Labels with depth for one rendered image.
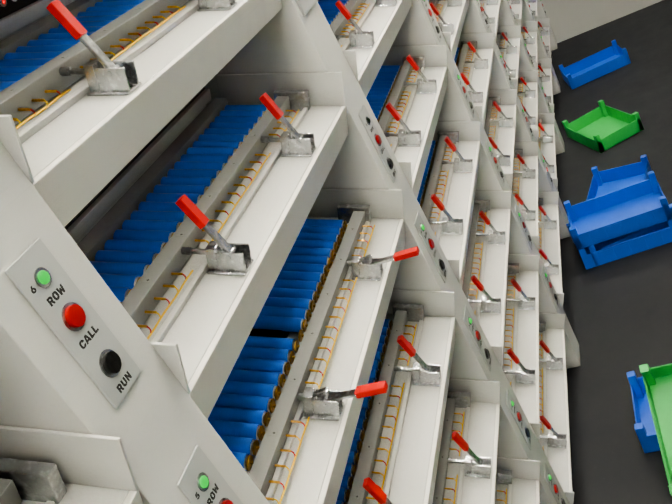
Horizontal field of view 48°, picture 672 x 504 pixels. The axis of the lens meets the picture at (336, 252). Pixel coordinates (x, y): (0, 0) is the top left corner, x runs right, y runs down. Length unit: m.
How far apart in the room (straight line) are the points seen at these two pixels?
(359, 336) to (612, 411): 1.24
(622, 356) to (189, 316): 1.68
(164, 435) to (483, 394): 0.87
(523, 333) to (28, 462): 1.42
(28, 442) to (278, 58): 0.70
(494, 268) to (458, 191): 0.20
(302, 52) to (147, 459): 0.68
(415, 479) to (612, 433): 1.08
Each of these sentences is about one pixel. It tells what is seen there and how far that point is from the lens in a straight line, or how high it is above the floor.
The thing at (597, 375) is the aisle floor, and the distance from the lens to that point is 2.21.
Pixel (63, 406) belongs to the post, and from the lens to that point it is 0.53.
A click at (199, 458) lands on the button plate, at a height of 1.11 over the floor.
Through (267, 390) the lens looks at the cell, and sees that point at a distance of 0.86.
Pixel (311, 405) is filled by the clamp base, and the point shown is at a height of 0.97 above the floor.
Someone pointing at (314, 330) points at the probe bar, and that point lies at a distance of 0.92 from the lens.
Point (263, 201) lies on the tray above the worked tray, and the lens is 0.87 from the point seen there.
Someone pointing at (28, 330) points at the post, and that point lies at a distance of 0.52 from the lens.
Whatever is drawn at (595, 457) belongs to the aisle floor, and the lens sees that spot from 2.01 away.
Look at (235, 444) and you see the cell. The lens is 0.81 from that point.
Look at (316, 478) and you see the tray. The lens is 0.79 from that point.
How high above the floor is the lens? 1.42
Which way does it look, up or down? 24 degrees down
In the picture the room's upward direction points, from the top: 30 degrees counter-clockwise
